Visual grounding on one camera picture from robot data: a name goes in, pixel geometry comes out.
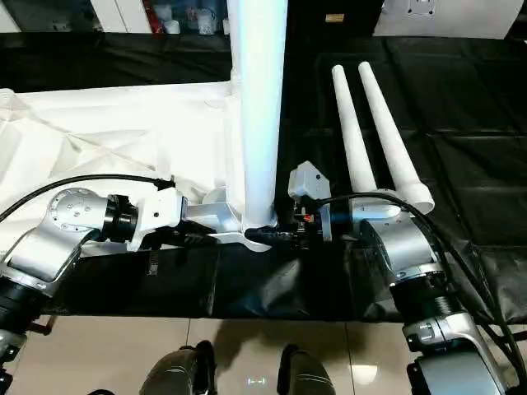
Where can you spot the white plastic table top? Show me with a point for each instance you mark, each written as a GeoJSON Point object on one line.
{"type": "Point", "coordinates": [103, 123]}

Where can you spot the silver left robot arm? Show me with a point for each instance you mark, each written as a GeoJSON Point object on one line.
{"type": "Point", "coordinates": [53, 238]}

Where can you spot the grey left robot foot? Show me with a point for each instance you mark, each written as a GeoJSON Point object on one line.
{"type": "Point", "coordinates": [177, 370]}

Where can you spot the black work mat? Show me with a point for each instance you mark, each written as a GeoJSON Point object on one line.
{"type": "Point", "coordinates": [473, 123]}

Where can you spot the black box with gold label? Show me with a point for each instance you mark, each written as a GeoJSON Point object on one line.
{"type": "Point", "coordinates": [329, 18]}

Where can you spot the white glass door cabinet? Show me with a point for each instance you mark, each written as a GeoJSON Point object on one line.
{"type": "Point", "coordinates": [123, 16]}

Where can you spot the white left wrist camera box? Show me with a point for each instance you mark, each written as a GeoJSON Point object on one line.
{"type": "Point", "coordinates": [158, 210]}

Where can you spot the black metal table frame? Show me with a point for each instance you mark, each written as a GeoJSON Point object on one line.
{"type": "Point", "coordinates": [43, 325]}

